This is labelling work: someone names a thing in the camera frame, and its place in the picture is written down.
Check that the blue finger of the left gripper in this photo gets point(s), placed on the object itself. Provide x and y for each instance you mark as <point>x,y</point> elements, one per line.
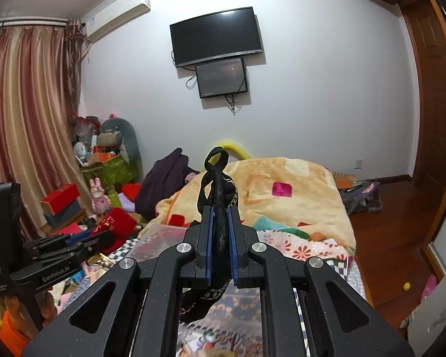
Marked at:
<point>78,237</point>

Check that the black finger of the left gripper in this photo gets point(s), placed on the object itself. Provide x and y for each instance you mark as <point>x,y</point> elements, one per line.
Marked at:
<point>92,246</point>

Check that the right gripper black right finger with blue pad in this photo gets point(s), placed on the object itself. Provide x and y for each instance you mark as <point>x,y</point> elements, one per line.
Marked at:
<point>246,272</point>

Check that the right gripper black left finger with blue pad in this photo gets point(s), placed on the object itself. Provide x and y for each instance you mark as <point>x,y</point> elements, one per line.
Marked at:
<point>198,272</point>

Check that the red velvet pouch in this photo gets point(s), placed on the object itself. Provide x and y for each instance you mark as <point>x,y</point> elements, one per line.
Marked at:
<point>117,225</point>

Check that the black patterned soft pouch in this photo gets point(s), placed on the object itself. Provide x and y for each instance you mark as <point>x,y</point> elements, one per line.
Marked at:
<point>218,191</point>

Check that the orange sleeve forearm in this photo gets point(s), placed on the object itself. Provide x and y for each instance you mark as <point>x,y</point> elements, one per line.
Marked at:
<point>11,337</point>

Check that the person's hand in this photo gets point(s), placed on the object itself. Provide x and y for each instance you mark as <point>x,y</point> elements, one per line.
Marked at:
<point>20,317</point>

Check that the red flat box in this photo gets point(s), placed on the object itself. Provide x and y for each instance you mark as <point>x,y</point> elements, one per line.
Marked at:
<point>61,198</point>

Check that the pink bunny plush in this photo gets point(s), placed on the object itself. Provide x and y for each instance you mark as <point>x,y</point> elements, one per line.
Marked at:
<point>101,203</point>

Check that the clear plastic storage box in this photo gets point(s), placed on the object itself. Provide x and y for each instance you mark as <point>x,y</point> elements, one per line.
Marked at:
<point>155,240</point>

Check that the colourful patterned bed sheet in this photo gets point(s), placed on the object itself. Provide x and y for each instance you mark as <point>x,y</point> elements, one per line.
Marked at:
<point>232,327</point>

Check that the orange fleece blanket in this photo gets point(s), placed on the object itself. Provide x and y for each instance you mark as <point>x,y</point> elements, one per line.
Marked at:
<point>279,193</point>

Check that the green gift box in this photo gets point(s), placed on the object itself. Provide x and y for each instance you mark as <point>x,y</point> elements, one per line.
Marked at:
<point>111,172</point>

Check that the dark purple clothing heap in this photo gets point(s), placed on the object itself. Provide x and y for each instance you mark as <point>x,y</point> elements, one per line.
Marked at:
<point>167,176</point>

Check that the grey green plush toy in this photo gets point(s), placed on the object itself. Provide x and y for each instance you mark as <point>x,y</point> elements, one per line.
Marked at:
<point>119,133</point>

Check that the grey bag on floor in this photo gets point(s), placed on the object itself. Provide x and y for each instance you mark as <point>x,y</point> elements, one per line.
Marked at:
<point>363,197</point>

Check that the yellow small ball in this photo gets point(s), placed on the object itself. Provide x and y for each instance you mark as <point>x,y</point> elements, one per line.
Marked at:
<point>406,286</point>

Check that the pink striped curtain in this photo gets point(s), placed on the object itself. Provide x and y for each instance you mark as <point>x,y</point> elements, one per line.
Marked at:
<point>40,71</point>

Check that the pink slipper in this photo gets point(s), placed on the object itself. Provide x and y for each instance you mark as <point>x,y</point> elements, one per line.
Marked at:
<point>430,286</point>

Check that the brown wooden door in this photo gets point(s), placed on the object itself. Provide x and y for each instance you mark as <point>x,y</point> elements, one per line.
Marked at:
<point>426,22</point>

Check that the white air conditioner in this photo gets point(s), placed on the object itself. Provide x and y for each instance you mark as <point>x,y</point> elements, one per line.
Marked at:
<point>113,16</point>

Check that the small black wall monitor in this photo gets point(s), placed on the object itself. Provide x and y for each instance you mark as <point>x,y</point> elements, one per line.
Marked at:
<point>221,77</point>

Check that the large black wall television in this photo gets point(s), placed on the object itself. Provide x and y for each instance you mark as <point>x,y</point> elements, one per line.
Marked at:
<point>228,33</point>

